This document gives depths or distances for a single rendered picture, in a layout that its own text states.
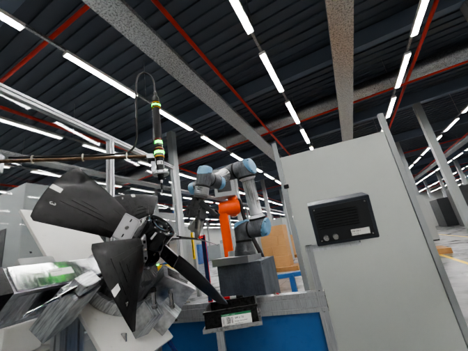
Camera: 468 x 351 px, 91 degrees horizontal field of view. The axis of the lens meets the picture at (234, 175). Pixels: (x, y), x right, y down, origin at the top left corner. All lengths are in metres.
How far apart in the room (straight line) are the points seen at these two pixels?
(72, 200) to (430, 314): 2.75
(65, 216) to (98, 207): 0.09
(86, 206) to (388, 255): 2.47
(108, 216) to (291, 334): 0.92
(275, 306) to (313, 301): 0.17
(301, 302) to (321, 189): 1.65
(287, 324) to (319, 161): 1.86
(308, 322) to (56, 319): 0.94
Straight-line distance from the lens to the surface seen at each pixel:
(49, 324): 0.79
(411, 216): 2.77
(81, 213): 0.87
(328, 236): 1.16
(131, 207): 1.11
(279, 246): 8.93
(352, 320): 2.75
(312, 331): 1.26
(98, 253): 0.62
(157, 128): 1.15
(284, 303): 1.23
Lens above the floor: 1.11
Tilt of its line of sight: 17 degrees up
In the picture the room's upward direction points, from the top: 9 degrees counter-clockwise
